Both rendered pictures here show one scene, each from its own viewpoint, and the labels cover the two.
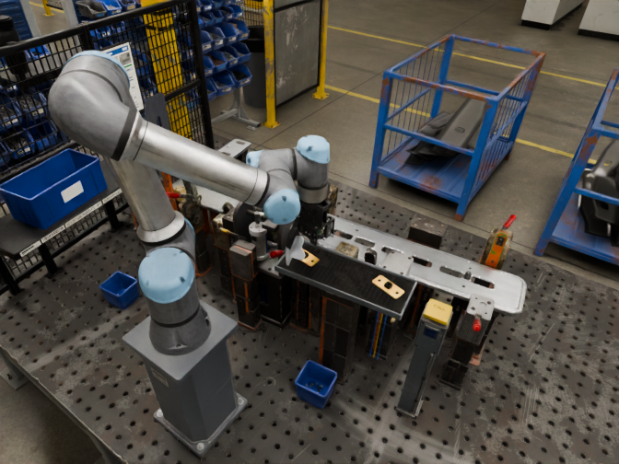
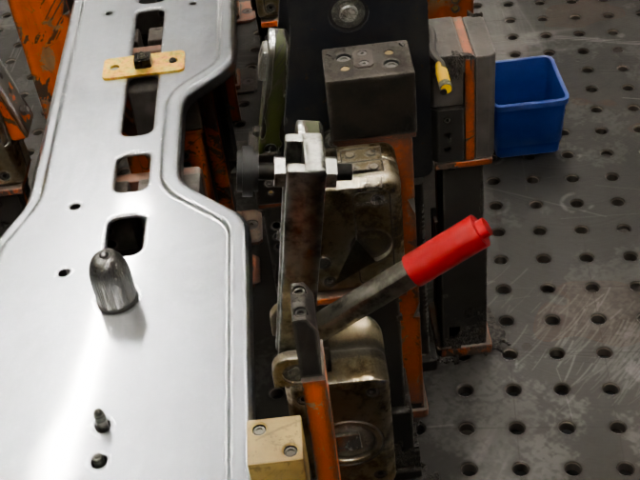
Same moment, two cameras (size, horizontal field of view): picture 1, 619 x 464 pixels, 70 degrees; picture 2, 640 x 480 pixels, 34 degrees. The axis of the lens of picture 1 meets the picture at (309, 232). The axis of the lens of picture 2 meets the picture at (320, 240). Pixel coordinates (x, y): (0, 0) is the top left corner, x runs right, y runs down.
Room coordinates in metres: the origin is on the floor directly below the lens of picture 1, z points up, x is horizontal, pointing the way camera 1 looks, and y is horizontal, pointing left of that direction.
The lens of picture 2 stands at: (1.52, 0.88, 1.57)
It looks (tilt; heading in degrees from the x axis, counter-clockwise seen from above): 41 degrees down; 245
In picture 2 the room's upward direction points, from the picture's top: 7 degrees counter-clockwise
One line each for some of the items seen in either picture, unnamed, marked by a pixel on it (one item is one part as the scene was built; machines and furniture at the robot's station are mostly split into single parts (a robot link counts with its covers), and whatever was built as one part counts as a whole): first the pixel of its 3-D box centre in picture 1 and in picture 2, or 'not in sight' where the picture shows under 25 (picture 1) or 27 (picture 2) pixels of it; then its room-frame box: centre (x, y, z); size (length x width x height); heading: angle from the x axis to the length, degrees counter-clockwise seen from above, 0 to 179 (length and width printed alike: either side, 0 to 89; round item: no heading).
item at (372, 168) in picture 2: (227, 255); (366, 329); (1.22, 0.30, 0.88); 0.11 x 0.09 x 0.37; 154
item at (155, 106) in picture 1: (161, 136); not in sight; (1.60, 0.60, 1.17); 0.12 x 0.01 x 0.34; 154
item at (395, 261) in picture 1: (387, 307); not in sight; (0.96, -0.26, 0.90); 0.13 x 0.10 x 0.41; 154
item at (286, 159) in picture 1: (272, 169); not in sight; (0.87, 0.09, 1.48); 0.11 x 0.11 x 0.08; 13
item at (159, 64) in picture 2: not in sight; (143, 61); (1.26, -0.04, 1.01); 0.08 x 0.04 x 0.01; 154
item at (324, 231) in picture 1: (313, 216); not in sight; (0.91, -0.01, 1.32); 0.09 x 0.08 x 0.12; 48
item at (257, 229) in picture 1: (269, 262); (355, 145); (1.12, 0.14, 0.94); 0.18 x 0.13 x 0.49; 64
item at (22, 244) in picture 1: (99, 182); not in sight; (1.48, 0.85, 1.02); 0.90 x 0.22 x 0.03; 154
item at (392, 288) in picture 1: (388, 285); not in sight; (0.82, -0.21, 1.17); 0.08 x 0.04 x 0.01; 44
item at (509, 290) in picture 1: (327, 228); (139, 60); (1.26, -0.06, 1.00); 1.38 x 0.22 x 0.02; 64
